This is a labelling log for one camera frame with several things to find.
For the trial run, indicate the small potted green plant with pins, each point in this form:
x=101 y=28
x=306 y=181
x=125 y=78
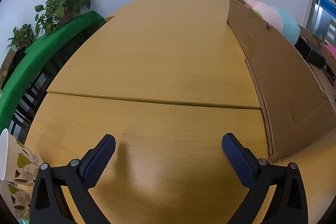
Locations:
x=22 y=36

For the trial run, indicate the wooden desktop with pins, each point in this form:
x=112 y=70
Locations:
x=157 y=56

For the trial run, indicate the brown cardboard box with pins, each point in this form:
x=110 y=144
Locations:
x=288 y=82

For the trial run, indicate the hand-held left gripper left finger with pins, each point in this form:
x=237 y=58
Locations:
x=101 y=161

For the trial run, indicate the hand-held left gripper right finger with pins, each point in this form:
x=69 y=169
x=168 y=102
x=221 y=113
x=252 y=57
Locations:
x=237 y=161

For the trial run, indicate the glass partition with blue band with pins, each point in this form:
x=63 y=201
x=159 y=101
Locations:
x=323 y=8

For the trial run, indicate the leaf print paper cup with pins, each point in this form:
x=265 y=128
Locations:
x=18 y=158
x=19 y=200

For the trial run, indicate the black device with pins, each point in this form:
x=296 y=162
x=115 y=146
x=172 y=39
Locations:
x=309 y=52

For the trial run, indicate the pastel pink teal plush toy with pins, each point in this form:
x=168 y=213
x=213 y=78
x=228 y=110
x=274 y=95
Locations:
x=273 y=16

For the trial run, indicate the pink card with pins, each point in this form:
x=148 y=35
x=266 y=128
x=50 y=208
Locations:
x=331 y=51

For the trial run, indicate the large potted green plant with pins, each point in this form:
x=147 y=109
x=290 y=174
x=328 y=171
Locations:
x=63 y=3

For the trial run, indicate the green curved board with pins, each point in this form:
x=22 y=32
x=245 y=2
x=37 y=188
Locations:
x=39 y=48

